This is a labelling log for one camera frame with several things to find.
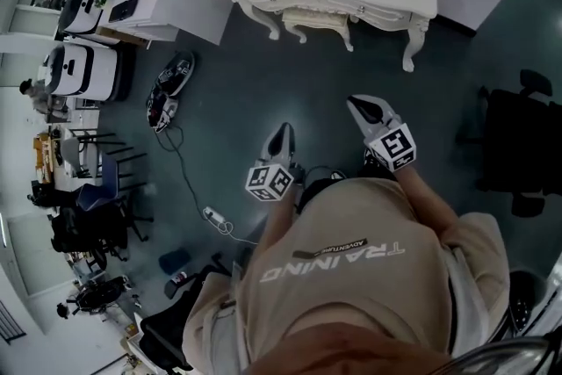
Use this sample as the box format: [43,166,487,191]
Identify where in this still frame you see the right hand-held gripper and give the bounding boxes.
[346,94,418,173]

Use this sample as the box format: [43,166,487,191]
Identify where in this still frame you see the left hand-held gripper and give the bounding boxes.
[244,123,306,204]

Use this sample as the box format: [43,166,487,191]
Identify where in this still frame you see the person's right forearm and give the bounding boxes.
[393,165,460,236]

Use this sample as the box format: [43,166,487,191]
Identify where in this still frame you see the person's left forearm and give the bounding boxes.
[258,193,305,264]

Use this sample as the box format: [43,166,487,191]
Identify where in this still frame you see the white rounded robot base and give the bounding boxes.
[56,0,112,36]
[42,42,129,103]

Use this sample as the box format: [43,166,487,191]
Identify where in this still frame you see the small white floor socket strip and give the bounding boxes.
[202,206,226,229]

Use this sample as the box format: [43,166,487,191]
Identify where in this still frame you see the person's black right shoe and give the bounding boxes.
[362,148,399,182]

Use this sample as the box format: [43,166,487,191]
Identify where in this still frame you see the person's black shoe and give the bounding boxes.
[299,165,349,214]
[362,148,399,182]

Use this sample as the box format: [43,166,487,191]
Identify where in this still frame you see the person's black left shoe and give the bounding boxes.
[299,165,349,214]

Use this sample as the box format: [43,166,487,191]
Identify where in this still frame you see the cream ornate stool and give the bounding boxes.
[280,7,355,53]

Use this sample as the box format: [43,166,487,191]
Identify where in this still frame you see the black white device on floor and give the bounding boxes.
[155,50,197,98]
[146,90,182,133]

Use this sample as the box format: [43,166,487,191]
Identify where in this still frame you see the black office chair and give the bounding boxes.
[455,69,562,220]

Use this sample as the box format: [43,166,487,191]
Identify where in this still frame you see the person's beige printed shirt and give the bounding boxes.
[181,177,511,375]

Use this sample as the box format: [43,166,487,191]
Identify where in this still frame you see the dark blue floor cushion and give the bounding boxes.
[158,247,192,277]

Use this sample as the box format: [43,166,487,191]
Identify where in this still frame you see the blue chair black legs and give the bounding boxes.
[76,151,155,243]

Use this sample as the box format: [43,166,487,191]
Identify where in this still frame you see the brown cardboard box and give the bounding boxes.
[95,25,154,50]

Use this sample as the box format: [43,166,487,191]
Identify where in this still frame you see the grey chair black legs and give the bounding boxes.
[60,130,128,180]

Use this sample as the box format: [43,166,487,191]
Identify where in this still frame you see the flat black tray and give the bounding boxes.
[108,0,140,24]

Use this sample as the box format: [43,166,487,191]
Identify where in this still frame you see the black mesh armchair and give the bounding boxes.
[139,252,241,375]

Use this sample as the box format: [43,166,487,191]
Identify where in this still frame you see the black swivel chair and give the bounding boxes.
[49,206,131,273]

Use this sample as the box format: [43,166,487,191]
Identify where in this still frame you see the long black floor cable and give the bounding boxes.
[153,125,210,213]

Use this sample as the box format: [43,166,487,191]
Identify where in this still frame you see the thin white cable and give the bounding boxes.
[218,220,261,246]

